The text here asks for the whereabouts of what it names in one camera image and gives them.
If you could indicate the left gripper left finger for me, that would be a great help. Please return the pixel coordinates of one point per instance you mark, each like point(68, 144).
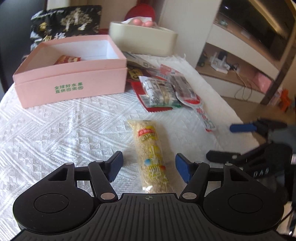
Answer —
point(102, 173)

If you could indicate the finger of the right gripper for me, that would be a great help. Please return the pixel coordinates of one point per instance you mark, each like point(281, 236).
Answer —
point(226, 156)
point(262, 126)

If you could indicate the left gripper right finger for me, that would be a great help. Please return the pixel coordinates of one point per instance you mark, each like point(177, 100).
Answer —
point(195, 175)

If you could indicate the rice cracker stick packet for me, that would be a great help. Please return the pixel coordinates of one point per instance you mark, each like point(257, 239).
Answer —
point(152, 168)

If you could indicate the red round jelly cup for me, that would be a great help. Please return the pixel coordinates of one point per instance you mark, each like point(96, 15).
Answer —
point(186, 95)

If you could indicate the green edged nut bar packet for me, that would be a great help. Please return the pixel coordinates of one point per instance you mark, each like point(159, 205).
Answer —
point(158, 94)

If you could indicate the blue seaweed snack packet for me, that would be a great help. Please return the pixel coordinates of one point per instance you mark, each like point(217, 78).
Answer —
point(133, 60)

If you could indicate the small red snack packet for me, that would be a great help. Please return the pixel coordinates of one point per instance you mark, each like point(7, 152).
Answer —
point(66, 59)

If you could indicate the red green sausage packet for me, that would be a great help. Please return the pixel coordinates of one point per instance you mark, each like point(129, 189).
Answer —
point(168, 74)

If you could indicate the dark red yellow snack pouch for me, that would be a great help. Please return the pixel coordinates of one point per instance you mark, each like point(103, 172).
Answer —
point(133, 73)

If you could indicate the pink gift bag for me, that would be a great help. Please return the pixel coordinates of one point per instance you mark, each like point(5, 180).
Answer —
point(262, 81)

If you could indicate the white wifi router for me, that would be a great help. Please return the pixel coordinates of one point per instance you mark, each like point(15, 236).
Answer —
point(218, 62)

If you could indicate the white textured tablecloth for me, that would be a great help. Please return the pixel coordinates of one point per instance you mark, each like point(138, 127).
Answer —
point(36, 141)

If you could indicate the television screen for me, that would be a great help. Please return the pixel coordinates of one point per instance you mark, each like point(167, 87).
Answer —
point(270, 22)

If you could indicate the pink cardboard box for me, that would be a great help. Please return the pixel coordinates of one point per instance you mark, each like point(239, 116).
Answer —
point(101, 71)

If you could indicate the cream tissue box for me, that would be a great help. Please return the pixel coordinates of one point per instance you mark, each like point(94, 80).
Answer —
point(143, 40)

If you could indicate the pink bow ornament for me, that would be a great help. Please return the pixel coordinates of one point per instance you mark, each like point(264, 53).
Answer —
point(138, 22)

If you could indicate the black plum snack bag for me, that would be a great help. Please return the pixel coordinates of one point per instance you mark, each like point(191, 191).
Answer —
point(64, 22)

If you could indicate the red round paddle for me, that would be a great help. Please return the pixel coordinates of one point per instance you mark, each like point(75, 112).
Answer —
point(144, 10)

